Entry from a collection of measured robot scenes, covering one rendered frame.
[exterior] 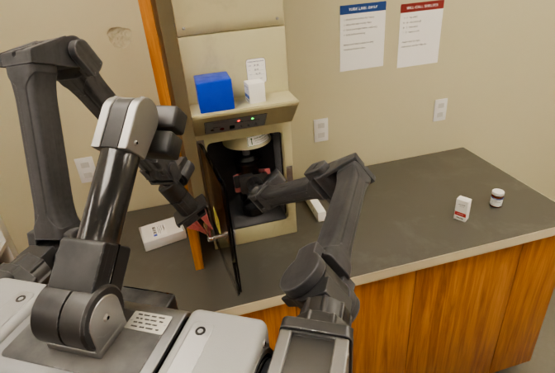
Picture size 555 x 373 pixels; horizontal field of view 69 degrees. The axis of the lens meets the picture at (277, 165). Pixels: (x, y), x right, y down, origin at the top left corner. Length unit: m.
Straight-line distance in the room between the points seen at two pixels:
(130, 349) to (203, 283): 0.94
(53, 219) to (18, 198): 1.19
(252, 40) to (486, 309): 1.41
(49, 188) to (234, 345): 0.46
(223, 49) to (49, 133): 0.62
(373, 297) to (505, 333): 0.78
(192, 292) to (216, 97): 0.64
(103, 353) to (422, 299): 1.34
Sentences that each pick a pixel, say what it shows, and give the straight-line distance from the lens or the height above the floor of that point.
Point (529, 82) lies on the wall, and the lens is 2.49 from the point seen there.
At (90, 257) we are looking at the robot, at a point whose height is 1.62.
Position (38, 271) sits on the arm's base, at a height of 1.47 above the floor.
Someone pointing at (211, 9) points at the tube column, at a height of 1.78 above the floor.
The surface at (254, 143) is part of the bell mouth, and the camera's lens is 1.38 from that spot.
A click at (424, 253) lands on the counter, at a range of 1.53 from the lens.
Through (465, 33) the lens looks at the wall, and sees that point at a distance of 2.14.
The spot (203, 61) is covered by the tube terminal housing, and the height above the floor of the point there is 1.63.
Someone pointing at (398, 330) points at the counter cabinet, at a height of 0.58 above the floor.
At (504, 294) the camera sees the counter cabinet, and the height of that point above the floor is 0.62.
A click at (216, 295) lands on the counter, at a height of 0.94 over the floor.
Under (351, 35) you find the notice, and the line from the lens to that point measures 1.84.
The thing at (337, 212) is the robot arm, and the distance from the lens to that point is 0.76.
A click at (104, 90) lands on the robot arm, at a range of 0.91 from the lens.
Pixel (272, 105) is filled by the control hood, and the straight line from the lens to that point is 1.20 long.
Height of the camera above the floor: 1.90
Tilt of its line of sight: 27 degrees down
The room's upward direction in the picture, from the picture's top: 5 degrees counter-clockwise
